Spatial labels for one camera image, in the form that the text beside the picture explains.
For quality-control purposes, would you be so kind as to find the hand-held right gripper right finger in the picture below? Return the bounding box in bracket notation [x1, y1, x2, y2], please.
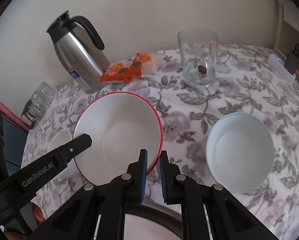
[159, 150, 276, 240]

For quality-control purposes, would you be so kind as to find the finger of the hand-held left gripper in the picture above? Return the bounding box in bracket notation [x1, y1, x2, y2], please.
[14, 134, 92, 201]

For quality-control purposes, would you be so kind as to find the person's left hand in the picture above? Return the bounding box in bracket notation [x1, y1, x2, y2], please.
[32, 203, 45, 223]

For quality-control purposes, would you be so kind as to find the black charger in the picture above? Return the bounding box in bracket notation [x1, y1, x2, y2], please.
[284, 43, 299, 75]

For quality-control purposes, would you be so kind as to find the grey floral tablecloth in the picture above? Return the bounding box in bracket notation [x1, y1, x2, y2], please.
[22, 44, 299, 240]

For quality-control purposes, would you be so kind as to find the white square bowl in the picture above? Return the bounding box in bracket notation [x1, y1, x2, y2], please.
[51, 129, 78, 178]

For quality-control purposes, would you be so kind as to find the white power strip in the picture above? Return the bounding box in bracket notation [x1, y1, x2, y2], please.
[267, 53, 297, 84]

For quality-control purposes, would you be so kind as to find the clear glass mug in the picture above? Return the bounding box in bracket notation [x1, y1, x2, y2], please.
[177, 28, 219, 88]

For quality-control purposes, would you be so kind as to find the black rimmed white plate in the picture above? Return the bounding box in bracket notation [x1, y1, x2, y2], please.
[96, 211, 182, 240]

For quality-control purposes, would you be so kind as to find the pink board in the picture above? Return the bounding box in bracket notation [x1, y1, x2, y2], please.
[0, 101, 31, 133]

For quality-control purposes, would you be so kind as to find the orange snack packet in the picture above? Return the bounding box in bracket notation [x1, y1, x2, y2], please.
[99, 62, 143, 84]
[132, 52, 161, 79]

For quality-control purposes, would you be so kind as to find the dark blue panel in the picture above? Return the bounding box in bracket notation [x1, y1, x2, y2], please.
[2, 117, 27, 178]

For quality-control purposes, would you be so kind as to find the stainless steel thermos jug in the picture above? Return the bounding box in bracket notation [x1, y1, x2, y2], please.
[46, 10, 111, 94]

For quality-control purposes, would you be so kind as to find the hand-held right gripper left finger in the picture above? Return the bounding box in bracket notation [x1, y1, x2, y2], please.
[39, 149, 148, 240]

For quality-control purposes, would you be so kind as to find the small pale blue bowl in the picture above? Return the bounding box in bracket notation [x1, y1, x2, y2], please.
[206, 112, 275, 193]

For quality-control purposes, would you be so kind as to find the stainless steel basin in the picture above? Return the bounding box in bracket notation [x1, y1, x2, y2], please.
[97, 200, 183, 240]

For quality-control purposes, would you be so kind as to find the small clear glass cup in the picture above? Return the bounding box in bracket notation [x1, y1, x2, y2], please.
[38, 81, 57, 98]
[31, 90, 50, 113]

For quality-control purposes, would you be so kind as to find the red rimmed strawberry print bowl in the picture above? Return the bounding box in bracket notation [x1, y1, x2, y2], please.
[73, 92, 163, 186]

